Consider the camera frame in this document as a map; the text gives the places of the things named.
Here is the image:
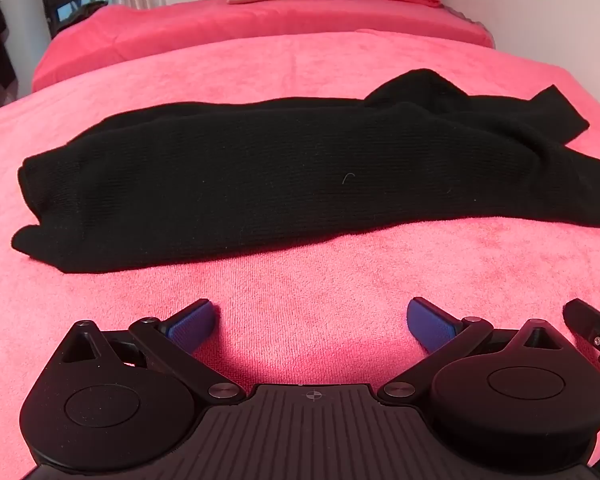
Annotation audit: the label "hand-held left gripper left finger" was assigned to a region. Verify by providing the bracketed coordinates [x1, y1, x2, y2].
[55, 298, 246, 406]

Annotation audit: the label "pink covered bed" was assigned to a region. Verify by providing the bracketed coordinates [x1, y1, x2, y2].
[31, 0, 496, 93]

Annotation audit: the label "black knit pants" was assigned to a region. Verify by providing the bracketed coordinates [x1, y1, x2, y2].
[11, 67, 600, 275]

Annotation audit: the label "pink fleece blanket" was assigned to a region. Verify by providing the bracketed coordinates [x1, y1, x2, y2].
[0, 30, 600, 480]

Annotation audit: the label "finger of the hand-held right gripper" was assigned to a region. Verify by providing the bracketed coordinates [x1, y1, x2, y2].
[563, 298, 600, 406]

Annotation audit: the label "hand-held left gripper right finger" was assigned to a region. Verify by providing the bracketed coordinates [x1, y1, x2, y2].
[377, 297, 573, 405]

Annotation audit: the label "dark cloth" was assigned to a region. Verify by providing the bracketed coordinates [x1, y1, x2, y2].
[55, 1, 110, 31]

